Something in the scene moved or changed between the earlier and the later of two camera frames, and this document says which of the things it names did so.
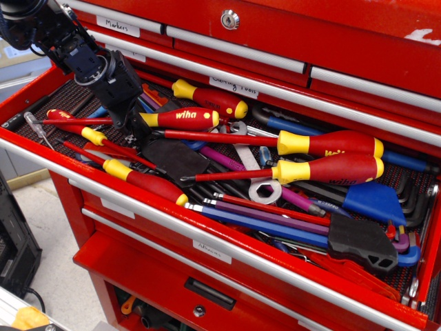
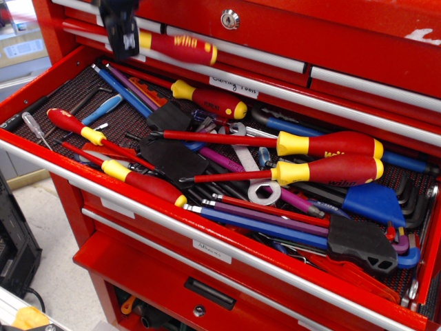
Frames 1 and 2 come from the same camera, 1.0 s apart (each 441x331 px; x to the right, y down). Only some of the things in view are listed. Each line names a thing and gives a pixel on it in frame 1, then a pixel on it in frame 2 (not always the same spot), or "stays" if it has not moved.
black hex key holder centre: (175, 158) stays
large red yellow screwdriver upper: (333, 143) stays
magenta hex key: (287, 194) stays
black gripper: (111, 78) → (121, 26)
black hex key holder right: (362, 242) stays
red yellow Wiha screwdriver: (194, 118) → (186, 48)
